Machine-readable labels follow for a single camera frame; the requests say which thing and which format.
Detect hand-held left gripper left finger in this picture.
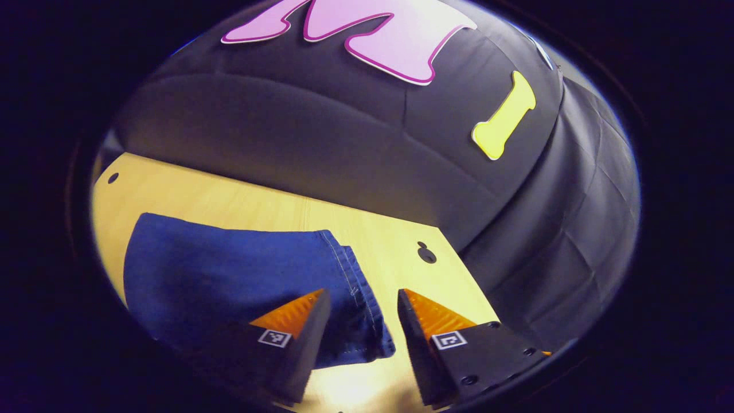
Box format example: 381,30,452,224
172,288,332,407

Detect black backdrop cloth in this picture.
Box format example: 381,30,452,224
115,0,642,350

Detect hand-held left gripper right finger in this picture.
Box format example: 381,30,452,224
397,289,551,409

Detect blue denim jeans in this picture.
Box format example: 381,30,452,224
123,212,396,371

